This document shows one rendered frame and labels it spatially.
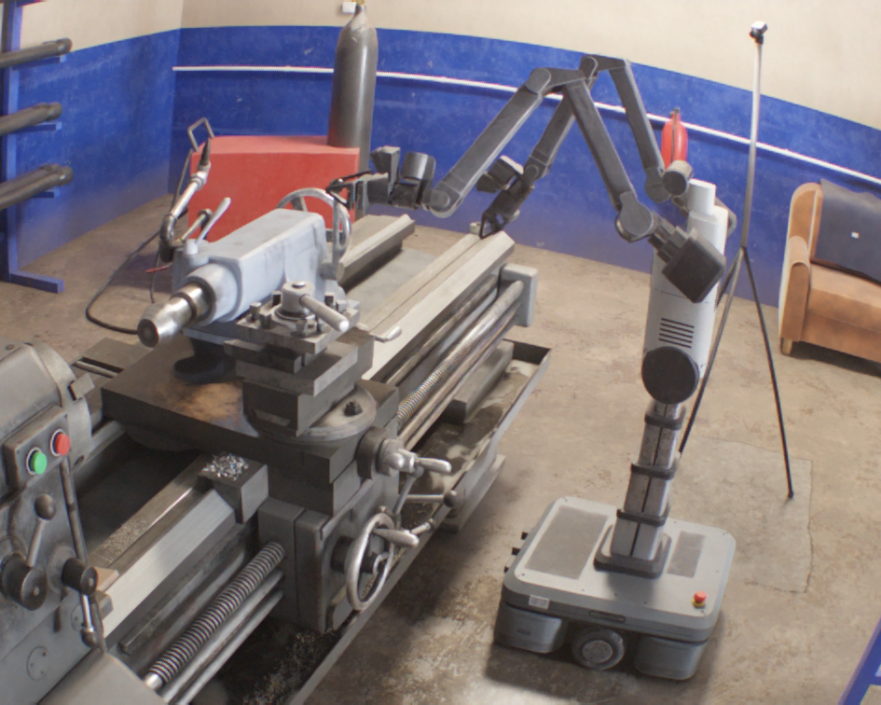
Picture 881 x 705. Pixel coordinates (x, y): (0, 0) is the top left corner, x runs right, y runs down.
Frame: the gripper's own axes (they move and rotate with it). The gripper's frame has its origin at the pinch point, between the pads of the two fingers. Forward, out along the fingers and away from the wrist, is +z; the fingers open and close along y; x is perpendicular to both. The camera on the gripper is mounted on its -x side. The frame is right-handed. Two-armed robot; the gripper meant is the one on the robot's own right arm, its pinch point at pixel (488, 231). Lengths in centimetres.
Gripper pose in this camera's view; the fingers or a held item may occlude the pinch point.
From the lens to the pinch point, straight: 275.6
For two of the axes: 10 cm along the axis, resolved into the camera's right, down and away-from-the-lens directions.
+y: -3.8, 3.7, -8.5
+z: -5.2, 6.7, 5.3
